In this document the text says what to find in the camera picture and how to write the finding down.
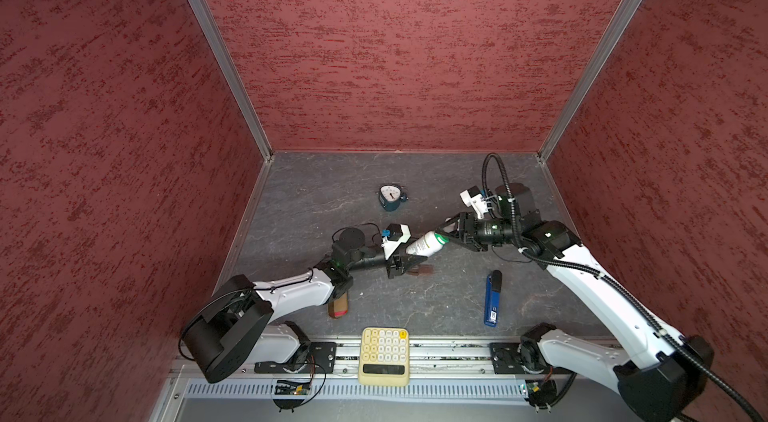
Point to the white slotted cable duct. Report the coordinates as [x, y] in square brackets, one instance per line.
[419, 390]

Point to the green cap white pill bottle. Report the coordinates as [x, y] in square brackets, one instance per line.
[427, 245]

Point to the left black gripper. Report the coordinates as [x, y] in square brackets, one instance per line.
[404, 263]

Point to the yellow calculator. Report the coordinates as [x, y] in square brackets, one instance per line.
[384, 357]

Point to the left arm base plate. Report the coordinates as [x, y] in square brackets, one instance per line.
[314, 358]

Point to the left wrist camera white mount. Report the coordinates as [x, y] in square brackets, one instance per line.
[393, 236]

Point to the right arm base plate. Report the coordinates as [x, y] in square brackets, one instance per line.
[516, 359]

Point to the plaid glasses case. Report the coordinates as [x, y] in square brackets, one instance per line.
[339, 307]

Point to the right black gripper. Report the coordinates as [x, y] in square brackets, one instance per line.
[467, 224]

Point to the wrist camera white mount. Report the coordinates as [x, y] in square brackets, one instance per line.
[393, 236]
[481, 202]

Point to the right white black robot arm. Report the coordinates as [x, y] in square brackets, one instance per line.
[655, 369]

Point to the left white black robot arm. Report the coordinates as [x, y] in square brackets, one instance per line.
[237, 326]

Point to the teal kitchen scale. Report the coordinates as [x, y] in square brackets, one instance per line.
[391, 196]

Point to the aluminium front rail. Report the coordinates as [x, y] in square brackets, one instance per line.
[462, 358]

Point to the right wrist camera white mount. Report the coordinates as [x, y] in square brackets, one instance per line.
[481, 202]

